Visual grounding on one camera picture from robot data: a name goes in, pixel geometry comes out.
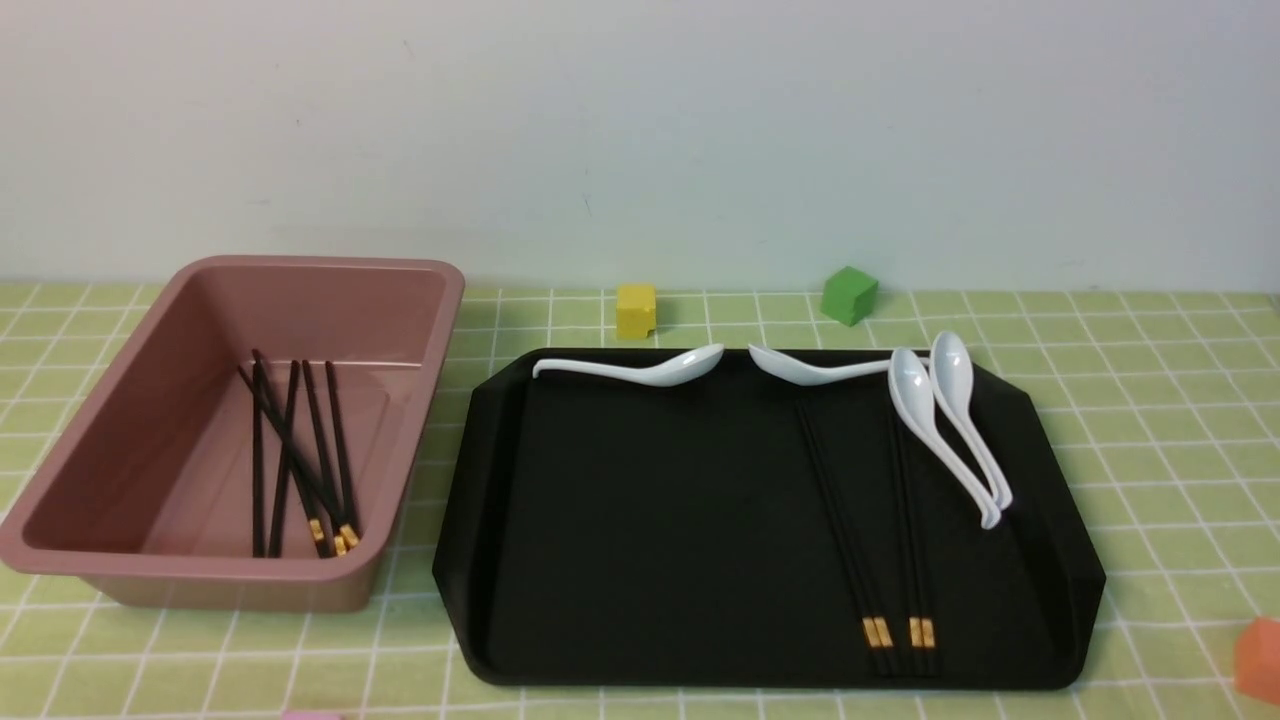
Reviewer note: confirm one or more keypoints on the gold-banded black chopstick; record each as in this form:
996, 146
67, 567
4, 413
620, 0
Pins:
305, 492
911, 587
326, 494
852, 540
840, 540
921, 567

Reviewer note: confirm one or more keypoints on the white spoon far left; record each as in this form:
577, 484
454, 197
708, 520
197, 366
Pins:
681, 369

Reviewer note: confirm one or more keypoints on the white spoon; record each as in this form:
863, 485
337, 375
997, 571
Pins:
794, 371
953, 382
681, 369
911, 392

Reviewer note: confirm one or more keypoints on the yellow cube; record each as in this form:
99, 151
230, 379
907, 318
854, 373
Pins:
635, 311

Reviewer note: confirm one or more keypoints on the white spoon centre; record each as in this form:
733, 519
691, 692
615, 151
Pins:
794, 371

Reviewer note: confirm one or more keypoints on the black plastic tray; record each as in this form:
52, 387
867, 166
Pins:
741, 531

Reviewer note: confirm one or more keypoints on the green cube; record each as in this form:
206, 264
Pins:
849, 296

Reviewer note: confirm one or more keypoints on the white spoon inner right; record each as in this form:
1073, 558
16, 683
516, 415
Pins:
911, 392

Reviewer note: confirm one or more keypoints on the white spoon outer right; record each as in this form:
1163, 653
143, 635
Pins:
953, 382

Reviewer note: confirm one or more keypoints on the gold-banded chopstick in bin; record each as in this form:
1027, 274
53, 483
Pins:
326, 473
349, 529

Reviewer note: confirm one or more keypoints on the black chopstick in bin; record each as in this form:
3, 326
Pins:
283, 472
257, 481

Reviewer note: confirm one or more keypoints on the pink plastic bin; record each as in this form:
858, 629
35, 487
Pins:
147, 495

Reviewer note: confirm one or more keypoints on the orange block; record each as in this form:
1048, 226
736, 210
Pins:
1256, 661

